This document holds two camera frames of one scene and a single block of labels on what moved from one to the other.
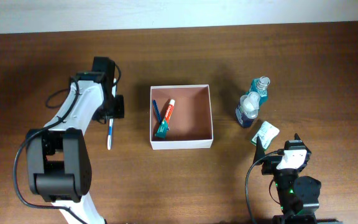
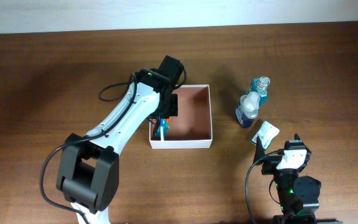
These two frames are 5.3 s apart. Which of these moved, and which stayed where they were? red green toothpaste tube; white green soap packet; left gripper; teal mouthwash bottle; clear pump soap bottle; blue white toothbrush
Moved: blue white toothbrush; left gripper
Stayed: white green soap packet; clear pump soap bottle; teal mouthwash bottle; red green toothpaste tube
